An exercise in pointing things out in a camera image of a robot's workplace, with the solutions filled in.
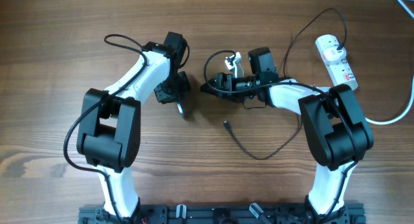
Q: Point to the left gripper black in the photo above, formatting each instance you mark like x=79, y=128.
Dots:
x=164, y=97

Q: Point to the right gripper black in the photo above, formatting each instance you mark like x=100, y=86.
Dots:
x=222, y=79

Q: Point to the blue Galaxy S25 smartphone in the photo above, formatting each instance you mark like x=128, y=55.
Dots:
x=181, y=110

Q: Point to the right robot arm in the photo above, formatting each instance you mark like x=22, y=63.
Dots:
x=337, y=132

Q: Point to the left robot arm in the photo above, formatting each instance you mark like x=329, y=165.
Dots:
x=109, y=126

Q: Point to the white charger plug adapter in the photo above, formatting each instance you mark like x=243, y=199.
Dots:
x=333, y=54

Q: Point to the white power strip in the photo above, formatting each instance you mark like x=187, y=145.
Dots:
x=340, y=72

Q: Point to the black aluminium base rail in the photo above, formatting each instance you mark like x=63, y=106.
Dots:
x=283, y=213

